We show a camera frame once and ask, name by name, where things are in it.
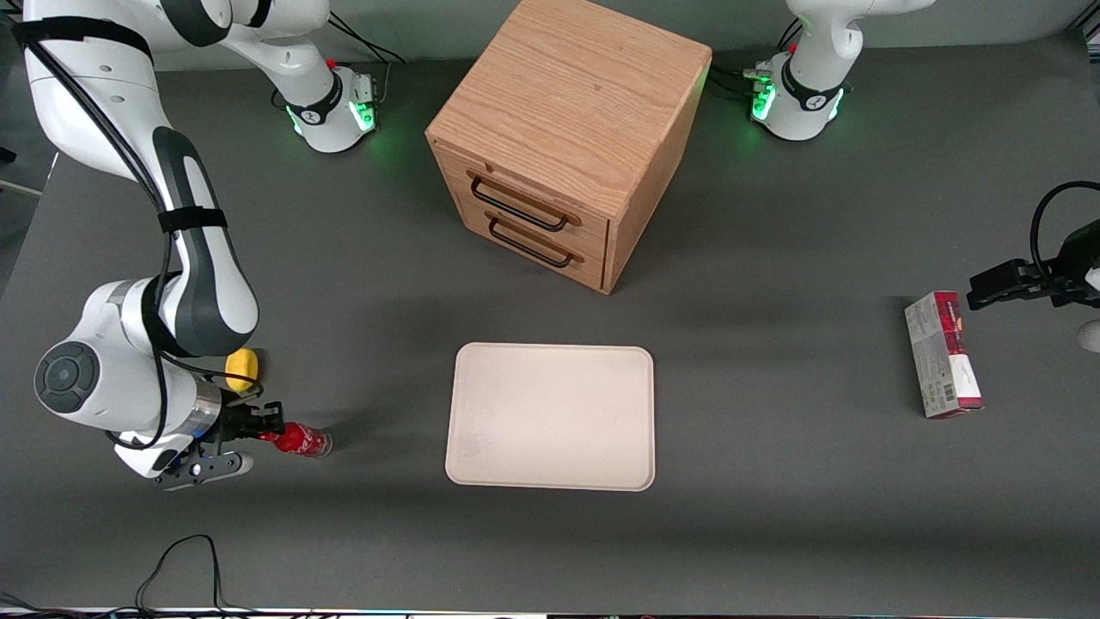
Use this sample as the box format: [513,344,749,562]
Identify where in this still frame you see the black looped gripper cable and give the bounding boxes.
[1030,181,1100,278]

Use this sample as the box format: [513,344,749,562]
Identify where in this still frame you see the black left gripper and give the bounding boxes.
[967,219,1100,311]

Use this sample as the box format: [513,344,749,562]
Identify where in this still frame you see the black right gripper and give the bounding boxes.
[217,401,287,450]

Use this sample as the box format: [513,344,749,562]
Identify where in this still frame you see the beige rectangular tray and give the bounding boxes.
[445,342,657,493]

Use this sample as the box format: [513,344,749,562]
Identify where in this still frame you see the black arm base cables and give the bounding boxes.
[710,17,805,101]
[272,10,406,109]

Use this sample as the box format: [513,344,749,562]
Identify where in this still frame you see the black drawer handle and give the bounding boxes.
[468,175,582,233]
[486,215,584,269]

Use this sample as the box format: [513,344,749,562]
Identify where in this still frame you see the yellow lemon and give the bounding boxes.
[225,347,261,394]

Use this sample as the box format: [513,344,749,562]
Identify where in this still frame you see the red coke bottle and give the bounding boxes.
[260,421,333,459]

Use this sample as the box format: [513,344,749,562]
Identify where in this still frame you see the wooden drawer cabinet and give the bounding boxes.
[425,0,713,296]

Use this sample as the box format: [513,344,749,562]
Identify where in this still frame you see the wooden drawer front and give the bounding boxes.
[431,140,613,259]
[454,199,608,294]

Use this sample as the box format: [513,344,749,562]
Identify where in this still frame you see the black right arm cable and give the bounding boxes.
[12,17,263,452]

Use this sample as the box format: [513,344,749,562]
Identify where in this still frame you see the black right arm base cables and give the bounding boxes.
[272,10,406,109]

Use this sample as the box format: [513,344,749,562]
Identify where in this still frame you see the black left arm base cables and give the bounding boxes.
[710,17,805,101]

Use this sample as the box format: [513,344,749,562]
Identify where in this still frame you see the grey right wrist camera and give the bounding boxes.
[155,450,255,492]

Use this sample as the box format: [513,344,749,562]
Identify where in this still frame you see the black cable on table edge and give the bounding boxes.
[0,534,259,619]

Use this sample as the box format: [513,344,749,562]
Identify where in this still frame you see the grey and red carton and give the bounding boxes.
[904,291,985,420]

